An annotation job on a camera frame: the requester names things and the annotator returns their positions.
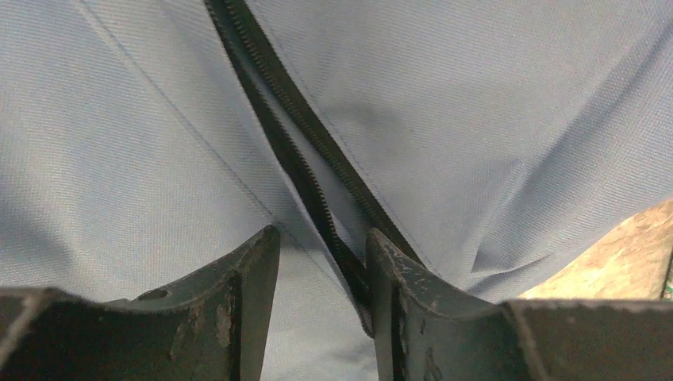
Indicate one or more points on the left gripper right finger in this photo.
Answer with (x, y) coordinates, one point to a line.
(426, 329)

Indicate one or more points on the blue student backpack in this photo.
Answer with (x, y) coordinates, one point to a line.
(502, 138)

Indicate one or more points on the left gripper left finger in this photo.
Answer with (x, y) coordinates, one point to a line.
(209, 325)

